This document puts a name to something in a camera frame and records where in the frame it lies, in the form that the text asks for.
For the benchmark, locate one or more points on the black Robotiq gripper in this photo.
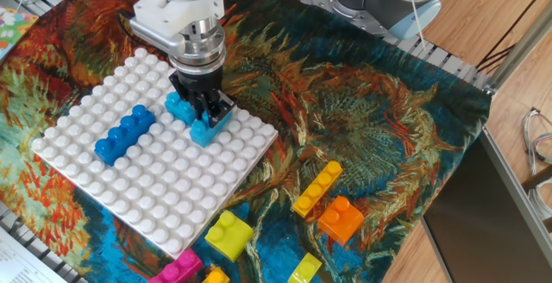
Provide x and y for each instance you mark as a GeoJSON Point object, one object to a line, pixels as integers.
{"type": "Point", "coordinates": [198, 84]}

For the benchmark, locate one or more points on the light blue three-stud block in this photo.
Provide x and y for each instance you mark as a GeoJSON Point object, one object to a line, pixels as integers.
{"type": "Point", "coordinates": [205, 134]}

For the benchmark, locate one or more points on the light blue square block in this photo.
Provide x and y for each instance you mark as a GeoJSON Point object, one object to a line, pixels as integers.
{"type": "Point", "coordinates": [179, 108]}

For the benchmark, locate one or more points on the dark blue four-stud block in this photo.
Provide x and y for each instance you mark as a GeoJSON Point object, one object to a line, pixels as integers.
{"type": "Point", "coordinates": [121, 138]}

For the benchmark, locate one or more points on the small yellow four-stud block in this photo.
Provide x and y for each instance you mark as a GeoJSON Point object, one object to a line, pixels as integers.
{"type": "Point", "coordinates": [317, 188]}

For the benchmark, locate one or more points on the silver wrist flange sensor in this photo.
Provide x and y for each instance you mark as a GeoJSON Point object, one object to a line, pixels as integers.
{"type": "Point", "coordinates": [198, 45]}

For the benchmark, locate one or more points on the white studded baseplate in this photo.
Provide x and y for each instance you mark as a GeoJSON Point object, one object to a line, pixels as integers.
{"type": "Point", "coordinates": [164, 188]}

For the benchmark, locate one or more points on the white wrist adapter block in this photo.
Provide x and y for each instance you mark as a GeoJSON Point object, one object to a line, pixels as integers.
{"type": "Point", "coordinates": [177, 9]}

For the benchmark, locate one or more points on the large lime two-stud block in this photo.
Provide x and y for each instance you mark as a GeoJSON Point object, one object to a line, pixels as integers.
{"type": "Point", "coordinates": [228, 237]}

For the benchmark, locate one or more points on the sunflower painting patterned cloth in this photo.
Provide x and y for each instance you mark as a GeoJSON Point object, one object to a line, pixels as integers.
{"type": "Point", "coordinates": [366, 123]}

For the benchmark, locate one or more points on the magenta three-stud block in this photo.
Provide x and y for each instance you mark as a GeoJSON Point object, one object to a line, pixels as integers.
{"type": "Point", "coordinates": [177, 270]}

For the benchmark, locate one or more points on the large yellow four-stud block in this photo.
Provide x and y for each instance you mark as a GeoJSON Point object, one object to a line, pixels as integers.
{"type": "Point", "coordinates": [215, 276]}

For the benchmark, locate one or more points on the orange two-stud block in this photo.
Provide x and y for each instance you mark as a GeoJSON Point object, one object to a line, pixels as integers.
{"type": "Point", "coordinates": [340, 222]}

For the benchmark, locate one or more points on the small lime block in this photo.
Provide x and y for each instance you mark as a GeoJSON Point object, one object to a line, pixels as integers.
{"type": "Point", "coordinates": [304, 270]}

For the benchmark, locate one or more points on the floral patterned sheet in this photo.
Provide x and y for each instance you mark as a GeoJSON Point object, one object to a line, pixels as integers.
{"type": "Point", "coordinates": [13, 28]}

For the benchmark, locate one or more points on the white zip tie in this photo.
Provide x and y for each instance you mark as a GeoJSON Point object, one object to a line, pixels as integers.
{"type": "Point", "coordinates": [417, 20]}

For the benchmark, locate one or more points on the printed white paper sheet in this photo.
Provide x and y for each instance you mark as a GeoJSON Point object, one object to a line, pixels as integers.
{"type": "Point", "coordinates": [21, 261]}

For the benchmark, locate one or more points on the dark grey panel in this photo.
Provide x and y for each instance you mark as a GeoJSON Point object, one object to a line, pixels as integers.
{"type": "Point", "coordinates": [474, 222]}

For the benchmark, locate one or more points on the aluminium bar beside panel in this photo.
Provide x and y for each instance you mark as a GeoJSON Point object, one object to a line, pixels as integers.
{"type": "Point", "coordinates": [517, 188]}

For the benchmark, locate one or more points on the aluminium frame post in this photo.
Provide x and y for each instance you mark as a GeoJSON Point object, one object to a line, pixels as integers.
{"type": "Point", "coordinates": [517, 50]}

